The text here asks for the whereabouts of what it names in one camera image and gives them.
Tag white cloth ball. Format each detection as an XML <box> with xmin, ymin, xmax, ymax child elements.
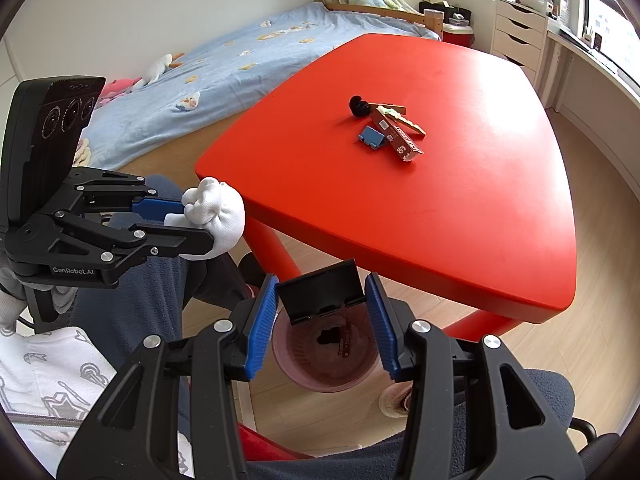
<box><xmin>164</xmin><ymin>176</ymin><xmax>247</xmax><ymax>262</ymax></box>

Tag small blue box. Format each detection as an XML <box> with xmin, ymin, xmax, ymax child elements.
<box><xmin>357</xmin><ymin>125</ymin><xmax>387</xmax><ymax>151</ymax></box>

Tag black plastic holder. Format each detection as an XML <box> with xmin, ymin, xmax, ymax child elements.
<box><xmin>275</xmin><ymin>259</ymin><xmax>368</xmax><ymax>328</ymax></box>

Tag white patterned cloth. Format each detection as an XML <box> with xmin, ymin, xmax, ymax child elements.
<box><xmin>0</xmin><ymin>326</ymin><xmax>195</xmax><ymax>479</ymax></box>

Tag person's leg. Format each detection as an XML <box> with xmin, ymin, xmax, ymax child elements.
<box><xmin>240</xmin><ymin>367</ymin><xmax>577</xmax><ymax>480</ymax></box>
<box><xmin>67</xmin><ymin>175</ymin><xmax>266</xmax><ymax>343</ymax></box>

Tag red table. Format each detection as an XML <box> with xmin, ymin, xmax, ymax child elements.
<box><xmin>195</xmin><ymin>33</ymin><xmax>576</xmax><ymax>348</ymax></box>

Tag brown printed carton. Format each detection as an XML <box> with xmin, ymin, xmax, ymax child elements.
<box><xmin>369</xmin><ymin>106</ymin><xmax>424</xmax><ymax>163</ymax></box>

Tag pink plush toy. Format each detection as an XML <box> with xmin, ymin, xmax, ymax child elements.
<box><xmin>96</xmin><ymin>77</ymin><xmax>144</xmax><ymax>109</ymax></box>

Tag white drawer unit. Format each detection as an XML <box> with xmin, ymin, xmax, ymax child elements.
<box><xmin>492</xmin><ymin>0</ymin><xmax>549</xmax><ymax>87</ymax></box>

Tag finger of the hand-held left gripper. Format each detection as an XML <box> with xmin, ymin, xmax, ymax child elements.
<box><xmin>52</xmin><ymin>166</ymin><xmax>187</xmax><ymax>233</ymax></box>
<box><xmin>25</xmin><ymin>210</ymin><xmax>217</xmax><ymax>281</ymax></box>

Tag white duck plush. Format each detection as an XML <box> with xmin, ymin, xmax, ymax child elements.
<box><xmin>131</xmin><ymin>52</ymin><xmax>186</xmax><ymax>89</ymax></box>

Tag bed with blue sheet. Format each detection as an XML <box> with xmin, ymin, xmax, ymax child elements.
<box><xmin>75</xmin><ymin>0</ymin><xmax>444</xmax><ymax>173</ymax></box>

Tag black storage box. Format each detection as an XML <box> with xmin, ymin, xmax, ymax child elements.
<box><xmin>419</xmin><ymin>0</ymin><xmax>474</xmax><ymax>25</ymax></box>

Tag red cooler box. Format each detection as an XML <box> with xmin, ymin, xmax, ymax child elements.
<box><xmin>442</xmin><ymin>22</ymin><xmax>474</xmax><ymax>52</ymax></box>

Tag red chair seat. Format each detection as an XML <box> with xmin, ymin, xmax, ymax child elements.
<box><xmin>239</xmin><ymin>421</ymin><xmax>323</xmax><ymax>462</ymax></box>

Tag person's left leg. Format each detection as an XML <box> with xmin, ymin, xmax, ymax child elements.
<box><xmin>67</xmin><ymin>175</ymin><xmax>266</xmax><ymax>343</ymax></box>

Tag black knotted item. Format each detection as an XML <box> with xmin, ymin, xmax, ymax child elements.
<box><xmin>348</xmin><ymin>94</ymin><xmax>374</xmax><ymax>119</ymax></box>

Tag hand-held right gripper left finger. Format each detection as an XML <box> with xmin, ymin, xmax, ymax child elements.
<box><xmin>57</xmin><ymin>274</ymin><xmax>280</xmax><ymax>480</ymax></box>

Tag dark red slim box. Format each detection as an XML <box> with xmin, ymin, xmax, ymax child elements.
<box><xmin>336</xmin><ymin>326</ymin><xmax>355</xmax><ymax>359</ymax></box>

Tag black chair armrest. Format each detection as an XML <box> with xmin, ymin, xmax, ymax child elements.
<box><xmin>569</xmin><ymin>416</ymin><xmax>628</xmax><ymax>463</ymax></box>

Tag person's left hand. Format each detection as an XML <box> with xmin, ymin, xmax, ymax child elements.
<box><xmin>0</xmin><ymin>255</ymin><xmax>73</xmax><ymax>333</ymax></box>

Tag window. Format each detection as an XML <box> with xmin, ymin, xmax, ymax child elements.
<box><xmin>477</xmin><ymin>0</ymin><xmax>640</xmax><ymax>96</ymax></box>

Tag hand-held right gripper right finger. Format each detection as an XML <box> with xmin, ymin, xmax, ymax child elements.
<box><xmin>364</xmin><ymin>272</ymin><xmax>586</xmax><ymax>480</ymax></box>

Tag pink waste bin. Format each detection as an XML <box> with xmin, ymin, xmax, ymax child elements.
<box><xmin>272</xmin><ymin>305</ymin><xmax>386</xmax><ymax>393</ymax></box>

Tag person's right leg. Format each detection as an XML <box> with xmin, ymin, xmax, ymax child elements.
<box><xmin>240</xmin><ymin>367</ymin><xmax>577</xmax><ymax>480</ymax></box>

